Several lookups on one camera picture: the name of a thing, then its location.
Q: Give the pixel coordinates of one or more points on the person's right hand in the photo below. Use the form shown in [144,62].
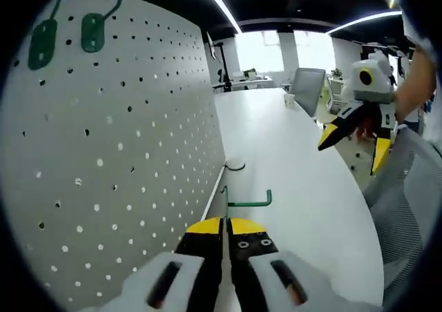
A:
[365,132]

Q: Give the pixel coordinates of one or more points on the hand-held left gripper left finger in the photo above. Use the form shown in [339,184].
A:
[155,284]

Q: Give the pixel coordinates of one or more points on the grey mesh chair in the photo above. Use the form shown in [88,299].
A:
[404,215]

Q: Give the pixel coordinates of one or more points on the grey office chair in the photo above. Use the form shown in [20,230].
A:
[307,91]

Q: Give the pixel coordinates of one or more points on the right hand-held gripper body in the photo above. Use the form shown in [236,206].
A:
[374,84]

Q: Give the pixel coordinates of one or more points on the green hook assembly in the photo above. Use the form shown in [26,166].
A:
[42,46]
[92,32]
[248,204]

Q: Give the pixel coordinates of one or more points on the white cup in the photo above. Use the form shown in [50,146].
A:
[289,101]

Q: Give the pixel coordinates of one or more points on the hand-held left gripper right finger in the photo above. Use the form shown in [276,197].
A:
[310,284]

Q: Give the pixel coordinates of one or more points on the curved ceiling light strip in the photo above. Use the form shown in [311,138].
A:
[221,6]

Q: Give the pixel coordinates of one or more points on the white perforated mounting plate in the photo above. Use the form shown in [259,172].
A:
[121,187]

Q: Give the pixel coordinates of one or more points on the black monitor stand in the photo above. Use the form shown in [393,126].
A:
[226,77]

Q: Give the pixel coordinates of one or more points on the straight ceiling light strip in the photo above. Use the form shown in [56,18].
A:
[362,21]

